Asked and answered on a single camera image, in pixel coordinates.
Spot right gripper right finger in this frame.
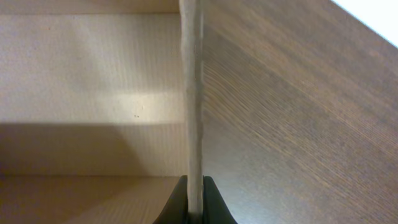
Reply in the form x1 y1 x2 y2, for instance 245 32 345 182
203 176 237 224

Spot brown cardboard box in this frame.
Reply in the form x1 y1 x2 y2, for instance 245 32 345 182
1 1 197 223

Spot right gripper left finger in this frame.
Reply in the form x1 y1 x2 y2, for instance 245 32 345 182
154 175 188 224

